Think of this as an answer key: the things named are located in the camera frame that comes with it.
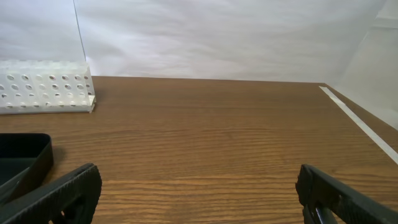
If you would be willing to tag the black tray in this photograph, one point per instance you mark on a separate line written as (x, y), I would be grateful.
(40, 155)

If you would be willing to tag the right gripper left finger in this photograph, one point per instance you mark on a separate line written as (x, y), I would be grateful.
(62, 202)

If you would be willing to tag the white test tube rack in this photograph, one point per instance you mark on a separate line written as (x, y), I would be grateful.
(46, 90)

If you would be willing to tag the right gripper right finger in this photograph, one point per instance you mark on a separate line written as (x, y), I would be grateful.
(339, 202)

